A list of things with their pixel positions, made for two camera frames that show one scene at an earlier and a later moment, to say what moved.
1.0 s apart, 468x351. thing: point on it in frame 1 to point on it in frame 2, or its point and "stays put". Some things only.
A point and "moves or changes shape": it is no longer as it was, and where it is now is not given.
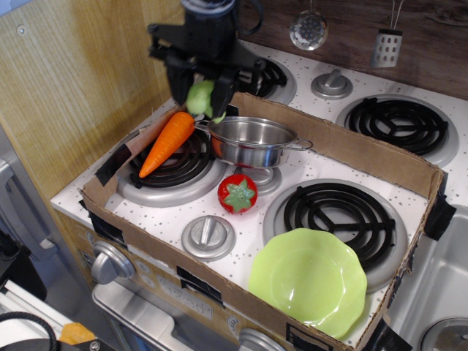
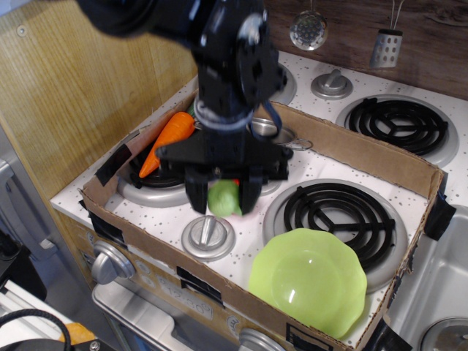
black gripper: x=208 y=39 to x=224 y=153
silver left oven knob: x=110 y=263 stays put
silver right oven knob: x=251 y=339 stays put
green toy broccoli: x=199 y=100 moves or changes shape
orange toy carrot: x=168 y=142 stays put
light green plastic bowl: x=311 y=276 stays put
